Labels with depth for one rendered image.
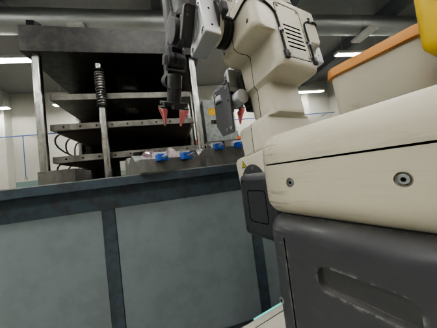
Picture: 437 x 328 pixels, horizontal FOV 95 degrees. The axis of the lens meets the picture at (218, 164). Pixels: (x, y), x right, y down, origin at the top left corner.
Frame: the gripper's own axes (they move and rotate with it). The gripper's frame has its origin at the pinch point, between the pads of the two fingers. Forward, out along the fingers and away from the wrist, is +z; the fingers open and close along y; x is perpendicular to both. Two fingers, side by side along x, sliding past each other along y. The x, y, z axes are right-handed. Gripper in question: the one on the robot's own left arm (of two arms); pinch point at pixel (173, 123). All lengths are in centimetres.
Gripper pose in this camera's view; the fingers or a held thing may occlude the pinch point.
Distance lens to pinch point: 89.8
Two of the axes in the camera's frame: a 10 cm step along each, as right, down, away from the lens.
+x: 5.0, 3.4, -8.0
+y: -8.6, 0.8, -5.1
